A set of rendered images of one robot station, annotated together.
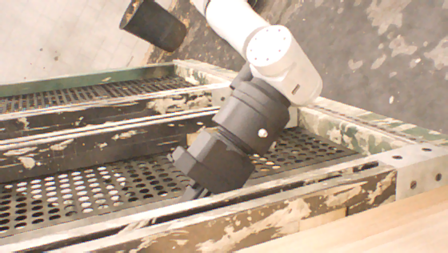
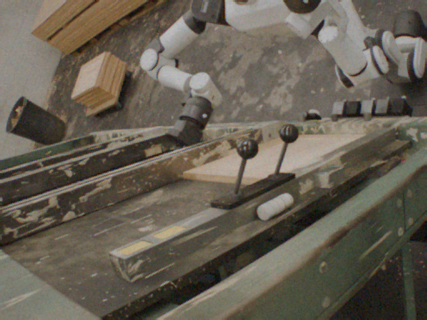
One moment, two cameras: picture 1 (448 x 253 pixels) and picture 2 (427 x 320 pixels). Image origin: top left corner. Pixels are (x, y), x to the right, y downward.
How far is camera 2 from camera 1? 0.83 m
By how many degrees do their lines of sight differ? 19
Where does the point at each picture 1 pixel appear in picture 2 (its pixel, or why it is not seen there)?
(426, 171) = (273, 129)
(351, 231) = not seen: hidden behind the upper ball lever
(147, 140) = (125, 155)
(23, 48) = not seen: outside the picture
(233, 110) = (190, 108)
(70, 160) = (88, 170)
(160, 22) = (42, 121)
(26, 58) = not seen: outside the picture
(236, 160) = (195, 130)
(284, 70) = (208, 89)
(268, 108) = (204, 105)
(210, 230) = (195, 153)
